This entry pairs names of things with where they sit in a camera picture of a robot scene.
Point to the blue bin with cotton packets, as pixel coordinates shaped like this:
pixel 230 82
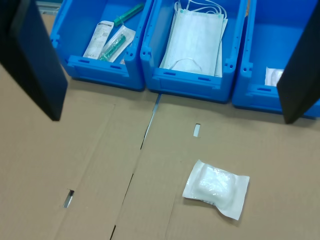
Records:
pixel 270 30

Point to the green syringe in clear wrapper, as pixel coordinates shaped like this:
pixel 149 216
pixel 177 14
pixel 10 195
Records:
pixel 116 45

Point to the blue bin with masks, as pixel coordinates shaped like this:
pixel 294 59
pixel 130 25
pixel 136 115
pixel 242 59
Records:
pixel 160 15

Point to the loose green syringe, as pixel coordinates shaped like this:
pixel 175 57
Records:
pixel 130 13

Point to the white cotton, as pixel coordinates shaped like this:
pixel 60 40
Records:
pixel 215 188

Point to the brown cardboard sheet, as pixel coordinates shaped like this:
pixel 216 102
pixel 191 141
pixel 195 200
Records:
pixel 75 150
pixel 250 140

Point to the stack of white face masks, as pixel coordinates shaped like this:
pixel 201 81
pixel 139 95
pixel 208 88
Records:
pixel 195 37

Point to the blue bin with syringes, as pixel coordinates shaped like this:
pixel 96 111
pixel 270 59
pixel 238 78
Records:
pixel 75 25

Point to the flat clear cotton packet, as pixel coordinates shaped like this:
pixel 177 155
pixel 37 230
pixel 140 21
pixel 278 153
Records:
pixel 272 76

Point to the white printed flat packet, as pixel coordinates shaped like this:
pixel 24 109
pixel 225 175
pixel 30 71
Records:
pixel 98 40

